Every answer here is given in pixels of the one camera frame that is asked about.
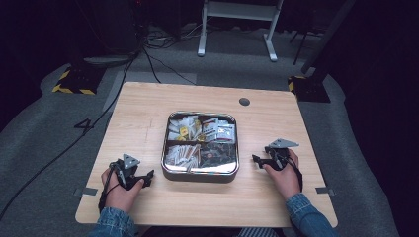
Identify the pile of red label sachets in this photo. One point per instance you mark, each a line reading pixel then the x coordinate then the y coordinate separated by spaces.
pixel 219 130

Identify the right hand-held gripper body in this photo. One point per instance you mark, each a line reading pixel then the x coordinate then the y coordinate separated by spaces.
pixel 280 156

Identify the pile of yellow label packets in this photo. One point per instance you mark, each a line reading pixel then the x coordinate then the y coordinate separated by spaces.
pixel 183 130

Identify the dark square compartment box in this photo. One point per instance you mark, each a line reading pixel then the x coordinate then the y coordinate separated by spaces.
pixel 201 177

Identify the person's right hand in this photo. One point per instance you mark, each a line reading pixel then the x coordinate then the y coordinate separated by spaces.
pixel 286 181

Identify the pile of clear tea bags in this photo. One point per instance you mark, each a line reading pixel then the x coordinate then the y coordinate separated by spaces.
pixel 218 154

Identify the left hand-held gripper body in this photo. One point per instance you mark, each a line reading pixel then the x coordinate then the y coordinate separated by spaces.
pixel 126 171

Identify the person's striped clothing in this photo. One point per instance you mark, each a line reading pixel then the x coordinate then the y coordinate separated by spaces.
pixel 258 232

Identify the black stand with striped base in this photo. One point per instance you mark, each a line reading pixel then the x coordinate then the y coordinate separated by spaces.
pixel 79 80
pixel 311 89

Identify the black tripod legs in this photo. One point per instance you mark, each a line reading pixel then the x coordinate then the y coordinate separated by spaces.
pixel 301 46

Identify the grey tape piece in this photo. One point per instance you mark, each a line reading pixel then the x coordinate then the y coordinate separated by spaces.
pixel 87 191

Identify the white desk frame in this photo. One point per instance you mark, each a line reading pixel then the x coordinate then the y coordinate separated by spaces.
pixel 240 11

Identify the person's left hand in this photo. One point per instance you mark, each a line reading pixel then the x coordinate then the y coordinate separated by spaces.
pixel 117 197

